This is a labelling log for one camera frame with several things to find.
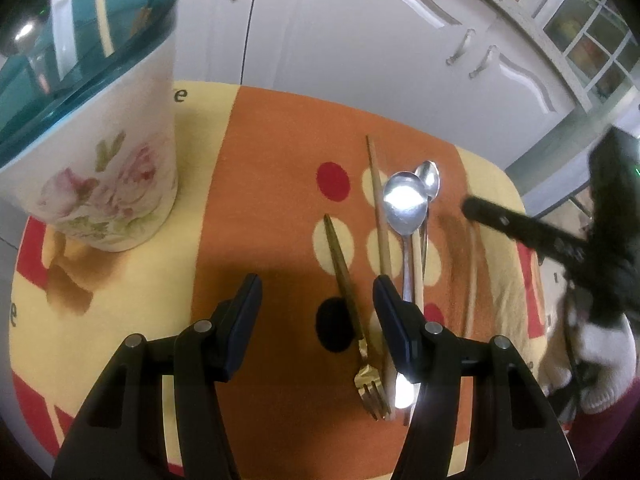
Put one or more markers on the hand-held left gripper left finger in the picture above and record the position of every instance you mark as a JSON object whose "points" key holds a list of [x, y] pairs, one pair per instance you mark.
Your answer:
{"points": [[247, 310]]}

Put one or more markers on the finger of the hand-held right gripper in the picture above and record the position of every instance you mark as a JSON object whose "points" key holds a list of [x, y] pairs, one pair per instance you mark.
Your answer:
{"points": [[525, 230]]}

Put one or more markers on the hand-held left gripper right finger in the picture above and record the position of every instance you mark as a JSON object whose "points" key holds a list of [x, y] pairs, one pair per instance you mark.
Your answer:
{"points": [[390, 320]]}

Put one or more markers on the brown wooden chopstick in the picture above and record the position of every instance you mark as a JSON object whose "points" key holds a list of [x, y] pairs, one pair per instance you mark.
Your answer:
{"points": [[381, 220], [471, 285]]}

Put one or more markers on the small steel spoon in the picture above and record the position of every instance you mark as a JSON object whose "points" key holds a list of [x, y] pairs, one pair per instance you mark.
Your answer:
{"points": [[429, 177]]}

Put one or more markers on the large steel spoon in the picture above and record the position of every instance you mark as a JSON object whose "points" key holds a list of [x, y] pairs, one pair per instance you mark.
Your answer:
{"points": [[406, 200]]}

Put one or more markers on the floral utensil holder teal rim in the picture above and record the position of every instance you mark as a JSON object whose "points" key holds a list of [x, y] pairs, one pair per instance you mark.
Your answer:
{"points": [[115, 185]]}

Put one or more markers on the person's right forearm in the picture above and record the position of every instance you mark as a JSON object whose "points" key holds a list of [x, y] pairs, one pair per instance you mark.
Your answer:
{"points": [[615, 425]]}

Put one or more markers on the person's right hand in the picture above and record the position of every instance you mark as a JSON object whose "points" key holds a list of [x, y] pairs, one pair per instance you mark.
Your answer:
{"points": [[607, 365]]}

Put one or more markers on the white cabinet door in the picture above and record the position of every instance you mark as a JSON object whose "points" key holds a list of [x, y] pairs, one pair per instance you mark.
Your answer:
{"points": [[210, 35], [350, 50], [525, 110]]}

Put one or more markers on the checkered orange yellow cloth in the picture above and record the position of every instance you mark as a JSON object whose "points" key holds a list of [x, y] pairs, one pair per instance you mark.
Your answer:
{"points": [[270, 170]]}

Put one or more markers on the white framed glass cabinet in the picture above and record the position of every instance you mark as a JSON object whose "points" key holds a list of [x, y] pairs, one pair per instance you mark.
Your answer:
{"points": [[600, 40]]}

